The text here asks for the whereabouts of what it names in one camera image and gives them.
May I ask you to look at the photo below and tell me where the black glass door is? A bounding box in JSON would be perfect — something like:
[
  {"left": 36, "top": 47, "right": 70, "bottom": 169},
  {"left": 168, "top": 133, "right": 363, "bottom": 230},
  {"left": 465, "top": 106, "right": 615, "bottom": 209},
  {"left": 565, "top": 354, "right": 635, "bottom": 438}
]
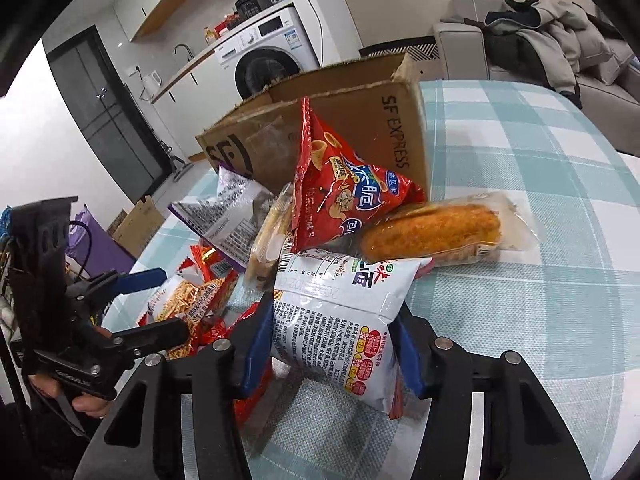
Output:
[{"left": 47, "top": 25, "right": 168, "bottom": 206}]

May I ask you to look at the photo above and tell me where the orange crumbed bread packet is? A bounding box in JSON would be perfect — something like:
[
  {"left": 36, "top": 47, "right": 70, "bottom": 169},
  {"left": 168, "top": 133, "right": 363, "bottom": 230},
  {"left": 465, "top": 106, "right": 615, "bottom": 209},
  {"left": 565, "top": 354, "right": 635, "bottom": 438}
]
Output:
[{"left": 357, "top": 191, "right": 543, "bottom": 266}]

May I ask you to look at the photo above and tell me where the clear cake slice packet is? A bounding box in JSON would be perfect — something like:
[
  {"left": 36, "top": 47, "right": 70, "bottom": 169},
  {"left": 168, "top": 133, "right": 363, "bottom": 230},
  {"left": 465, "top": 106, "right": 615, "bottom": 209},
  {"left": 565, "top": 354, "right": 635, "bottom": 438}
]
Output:
[{"left": 247, "top": 182, "right": 296, "bottom": 291}]

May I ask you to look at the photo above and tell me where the black and white patterned basket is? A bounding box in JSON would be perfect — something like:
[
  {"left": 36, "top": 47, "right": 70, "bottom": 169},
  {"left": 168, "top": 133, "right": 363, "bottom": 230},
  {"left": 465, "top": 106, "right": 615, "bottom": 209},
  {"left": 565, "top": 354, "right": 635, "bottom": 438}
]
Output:
[{"left": 360, "top": 40, "right": 441, "bottom": 78}]

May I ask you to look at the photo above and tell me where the grey jacket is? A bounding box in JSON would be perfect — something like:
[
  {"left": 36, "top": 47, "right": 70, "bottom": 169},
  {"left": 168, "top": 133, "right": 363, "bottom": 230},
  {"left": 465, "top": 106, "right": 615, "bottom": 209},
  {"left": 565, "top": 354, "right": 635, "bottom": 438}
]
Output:
[{"left": 520, "top": 0, "right": 636, "bottom": 96}]

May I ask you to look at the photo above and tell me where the small open cardboard box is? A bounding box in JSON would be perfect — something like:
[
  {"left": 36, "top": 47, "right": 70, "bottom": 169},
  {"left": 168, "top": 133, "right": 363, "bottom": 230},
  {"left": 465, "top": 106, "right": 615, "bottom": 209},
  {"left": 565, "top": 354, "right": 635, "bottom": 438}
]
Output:
[{"left": 107, "top": 195, "right": 166, "bottom": 258}]

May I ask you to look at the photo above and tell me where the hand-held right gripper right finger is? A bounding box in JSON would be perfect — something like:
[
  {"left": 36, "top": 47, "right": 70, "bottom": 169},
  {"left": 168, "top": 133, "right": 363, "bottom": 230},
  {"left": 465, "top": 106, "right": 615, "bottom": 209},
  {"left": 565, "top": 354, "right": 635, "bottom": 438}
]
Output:
[{"left": 387, "top": 305, "right": 593, "bottom": 480}]

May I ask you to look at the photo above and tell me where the white snack bag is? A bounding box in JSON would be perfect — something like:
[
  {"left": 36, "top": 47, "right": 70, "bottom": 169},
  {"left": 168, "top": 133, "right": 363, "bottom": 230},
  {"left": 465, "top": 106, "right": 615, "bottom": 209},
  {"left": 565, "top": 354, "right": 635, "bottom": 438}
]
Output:
[{"left": 270, "top": 250, "right": 433, "bottom": 417}]

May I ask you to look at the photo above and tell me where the brown cardboard box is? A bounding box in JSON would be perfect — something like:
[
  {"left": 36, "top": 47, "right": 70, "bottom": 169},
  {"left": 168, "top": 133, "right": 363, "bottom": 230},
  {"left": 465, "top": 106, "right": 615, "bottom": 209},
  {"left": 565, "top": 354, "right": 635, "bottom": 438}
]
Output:
[{"left": 195, "top": 50, "right": 431, "bottom": 196}]

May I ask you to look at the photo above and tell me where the purple and silver snack bag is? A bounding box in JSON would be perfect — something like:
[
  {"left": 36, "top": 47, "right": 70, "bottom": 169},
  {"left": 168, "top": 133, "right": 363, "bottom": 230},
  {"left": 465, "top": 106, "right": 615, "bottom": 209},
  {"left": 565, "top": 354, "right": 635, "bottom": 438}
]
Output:
[{"left": 169, "top": 164, "right": 276, "bottom": 272}]

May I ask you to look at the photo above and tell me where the dark blue jacket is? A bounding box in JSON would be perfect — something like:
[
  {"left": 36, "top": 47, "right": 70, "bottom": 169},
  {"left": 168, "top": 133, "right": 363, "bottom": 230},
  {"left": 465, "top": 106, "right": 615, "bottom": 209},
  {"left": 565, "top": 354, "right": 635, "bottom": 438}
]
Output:
[{"left": 465, "top": 0, "right": 543, "bottom": 38}]

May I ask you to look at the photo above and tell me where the white washing machine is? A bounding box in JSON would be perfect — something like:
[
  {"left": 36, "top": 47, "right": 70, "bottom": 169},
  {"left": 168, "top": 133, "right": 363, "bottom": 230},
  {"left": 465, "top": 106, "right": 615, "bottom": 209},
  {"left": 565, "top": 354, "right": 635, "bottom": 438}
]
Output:
[{"left": 216, "top": 7, "right": 321, "bottom": 101}]

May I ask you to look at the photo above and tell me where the teal checked tablecloth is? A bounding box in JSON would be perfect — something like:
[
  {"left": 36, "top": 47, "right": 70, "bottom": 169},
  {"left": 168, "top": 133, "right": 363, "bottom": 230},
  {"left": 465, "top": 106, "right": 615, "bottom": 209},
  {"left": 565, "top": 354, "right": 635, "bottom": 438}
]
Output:
[{"left": 100, "top": 80, "right": 640, "bottom": 480}]

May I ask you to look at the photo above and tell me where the white wall cabinet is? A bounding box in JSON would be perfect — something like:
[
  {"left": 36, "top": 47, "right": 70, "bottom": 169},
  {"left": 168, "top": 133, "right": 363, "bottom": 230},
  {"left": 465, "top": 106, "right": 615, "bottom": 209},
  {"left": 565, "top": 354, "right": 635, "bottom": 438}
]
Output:
[{"left": 112, "top": 0, "right": 236, "bottom": 43}]

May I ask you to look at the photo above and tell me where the red puffed snack bag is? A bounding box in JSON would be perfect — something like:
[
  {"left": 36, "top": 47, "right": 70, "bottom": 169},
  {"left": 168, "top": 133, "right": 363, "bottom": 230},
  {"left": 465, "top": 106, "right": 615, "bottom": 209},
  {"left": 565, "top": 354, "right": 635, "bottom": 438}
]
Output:
[{"left": 290, "top": 96, "right": 427, "bottom": 253}]

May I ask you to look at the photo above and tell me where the orange noodle snack packet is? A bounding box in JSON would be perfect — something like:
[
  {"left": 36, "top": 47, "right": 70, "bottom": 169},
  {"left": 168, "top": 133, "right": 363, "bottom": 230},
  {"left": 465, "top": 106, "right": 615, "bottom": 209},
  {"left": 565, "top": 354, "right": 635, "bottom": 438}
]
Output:
[{"left": 137, "top": 242, "right": 241, "bottom": 361}]

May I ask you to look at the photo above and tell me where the black pressure cooker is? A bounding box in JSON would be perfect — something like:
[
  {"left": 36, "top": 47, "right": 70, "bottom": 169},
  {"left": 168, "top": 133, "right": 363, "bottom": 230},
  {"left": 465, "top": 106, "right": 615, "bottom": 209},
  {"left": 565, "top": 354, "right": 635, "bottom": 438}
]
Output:
[{"left": 234, "top": 0, "right": 273, "bottom": 23}]

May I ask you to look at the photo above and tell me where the grey sofa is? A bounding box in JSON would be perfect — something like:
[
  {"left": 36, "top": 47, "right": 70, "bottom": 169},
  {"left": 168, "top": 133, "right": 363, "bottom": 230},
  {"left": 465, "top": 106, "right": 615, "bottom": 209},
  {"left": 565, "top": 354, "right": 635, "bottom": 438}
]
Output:
[{"left": 432, "top": 0, "right": 640, "bottom": 156}]

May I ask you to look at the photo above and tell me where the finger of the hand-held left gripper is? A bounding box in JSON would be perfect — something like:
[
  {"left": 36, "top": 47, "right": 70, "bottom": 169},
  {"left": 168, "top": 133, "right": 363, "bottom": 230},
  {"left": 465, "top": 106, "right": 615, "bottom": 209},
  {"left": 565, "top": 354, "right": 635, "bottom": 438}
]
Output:
[
  {"left": 102, "top": 267, "right": 168, "bottom": 301},
  {"left": 112, "top": 317, "right": 193, "bottom": 361}
]

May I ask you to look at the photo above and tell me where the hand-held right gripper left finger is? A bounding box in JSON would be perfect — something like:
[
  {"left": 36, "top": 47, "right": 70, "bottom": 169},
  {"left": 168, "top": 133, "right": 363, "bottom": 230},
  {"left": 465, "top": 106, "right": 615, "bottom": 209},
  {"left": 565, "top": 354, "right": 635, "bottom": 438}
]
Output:
[{"left": 75, "top": 302, "right": 276, "bottom": 480}]

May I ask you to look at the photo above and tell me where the white kitchen counter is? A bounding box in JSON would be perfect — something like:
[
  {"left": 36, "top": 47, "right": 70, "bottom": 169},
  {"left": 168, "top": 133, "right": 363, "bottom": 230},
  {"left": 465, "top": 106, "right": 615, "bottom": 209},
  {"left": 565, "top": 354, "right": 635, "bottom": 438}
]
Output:
[{"left": 150, "top": 35, "right": 241, "bottom": 106}]

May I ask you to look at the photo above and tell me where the person's left hand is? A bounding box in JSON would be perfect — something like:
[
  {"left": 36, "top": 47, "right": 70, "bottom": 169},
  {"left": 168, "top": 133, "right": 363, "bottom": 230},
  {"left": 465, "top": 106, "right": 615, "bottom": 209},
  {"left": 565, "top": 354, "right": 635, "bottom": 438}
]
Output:
[{"left": 30, "top": 376, "right": 112, "bottom": 419}]

